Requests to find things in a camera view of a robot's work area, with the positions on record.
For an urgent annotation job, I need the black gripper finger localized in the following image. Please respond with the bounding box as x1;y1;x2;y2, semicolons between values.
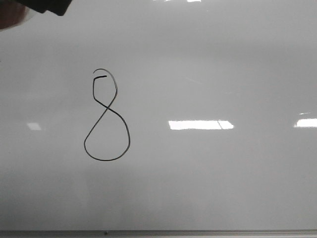
17;0;72;16

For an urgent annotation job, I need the red and white marker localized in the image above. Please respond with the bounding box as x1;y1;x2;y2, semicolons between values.
0;0;37;31

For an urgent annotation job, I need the white glossy whiteboard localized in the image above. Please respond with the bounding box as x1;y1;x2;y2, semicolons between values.
0;0;317;230

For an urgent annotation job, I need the grey aluminium whiteboard frame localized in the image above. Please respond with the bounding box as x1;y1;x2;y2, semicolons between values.
0;229;317;238

